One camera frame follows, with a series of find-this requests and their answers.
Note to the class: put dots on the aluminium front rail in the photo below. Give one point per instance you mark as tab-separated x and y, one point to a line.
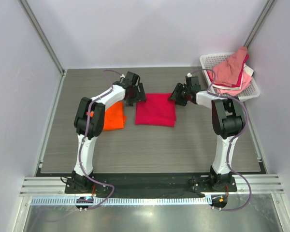
259	184

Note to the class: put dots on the right aluminium frame post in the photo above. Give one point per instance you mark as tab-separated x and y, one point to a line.
267	8

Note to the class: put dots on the light pink t shirt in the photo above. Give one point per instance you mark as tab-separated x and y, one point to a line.
246	79

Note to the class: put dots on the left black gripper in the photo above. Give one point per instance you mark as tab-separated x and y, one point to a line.
139	96

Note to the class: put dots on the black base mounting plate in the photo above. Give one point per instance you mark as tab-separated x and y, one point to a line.
142	182

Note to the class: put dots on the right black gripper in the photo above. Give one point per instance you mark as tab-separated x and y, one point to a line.
176	93

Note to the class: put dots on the aluminium frame post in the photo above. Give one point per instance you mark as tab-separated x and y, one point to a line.
267	8
37	27

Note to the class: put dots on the white plastic basket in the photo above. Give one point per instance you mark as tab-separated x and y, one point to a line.
211	60

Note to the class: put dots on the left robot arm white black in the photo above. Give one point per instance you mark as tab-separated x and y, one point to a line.
89	123

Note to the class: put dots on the folded orange t shirt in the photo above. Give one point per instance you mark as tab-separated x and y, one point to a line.
114	118

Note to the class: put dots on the left aluminium frame post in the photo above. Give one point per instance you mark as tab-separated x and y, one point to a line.
37	27

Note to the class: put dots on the salmon pink t shirt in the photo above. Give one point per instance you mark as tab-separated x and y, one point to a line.
229	72

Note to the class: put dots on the crimson red t shirt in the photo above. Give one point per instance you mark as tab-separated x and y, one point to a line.
157	110

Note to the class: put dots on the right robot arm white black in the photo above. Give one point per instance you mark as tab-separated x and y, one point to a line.
228	121

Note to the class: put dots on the white slotted cable duct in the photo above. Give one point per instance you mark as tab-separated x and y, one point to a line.
73	200

